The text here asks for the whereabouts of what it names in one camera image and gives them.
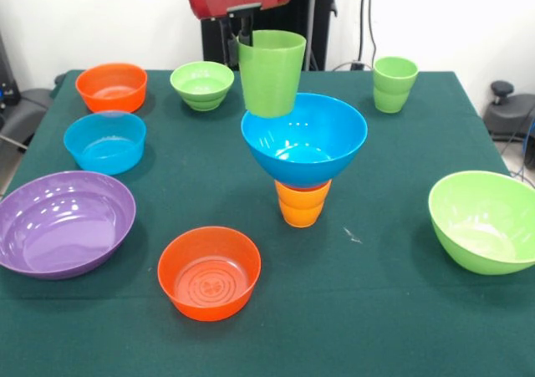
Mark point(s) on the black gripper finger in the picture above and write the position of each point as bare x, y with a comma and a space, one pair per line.
232, 47
246, 30

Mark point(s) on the large blue bowl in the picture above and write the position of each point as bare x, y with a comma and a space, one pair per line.
309, 159

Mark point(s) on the orange-yellow stepped cup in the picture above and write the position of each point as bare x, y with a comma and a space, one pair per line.
301, 210

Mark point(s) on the black device with blue light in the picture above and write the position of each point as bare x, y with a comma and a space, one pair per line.
8, 84

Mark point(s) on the grey stand base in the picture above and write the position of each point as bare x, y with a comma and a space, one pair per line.
25, 109
510, 118

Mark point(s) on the large green bowl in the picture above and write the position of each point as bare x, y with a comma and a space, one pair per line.
480, 235

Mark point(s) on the small light green bowl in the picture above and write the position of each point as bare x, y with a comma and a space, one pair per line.
200, 88

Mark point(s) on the green stepped cup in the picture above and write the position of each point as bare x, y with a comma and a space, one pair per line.
395, 84

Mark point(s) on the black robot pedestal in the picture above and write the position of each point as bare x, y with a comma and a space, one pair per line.
317, 26

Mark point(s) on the dark green tablecloth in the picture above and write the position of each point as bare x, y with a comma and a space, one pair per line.
334, 310

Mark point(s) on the purple bowl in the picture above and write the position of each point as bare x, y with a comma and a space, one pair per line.
62, 235

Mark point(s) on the small blue bowl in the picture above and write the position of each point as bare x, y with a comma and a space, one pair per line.
104, 155

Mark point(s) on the orange bowl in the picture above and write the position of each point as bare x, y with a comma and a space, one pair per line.
209, 293
110, 97

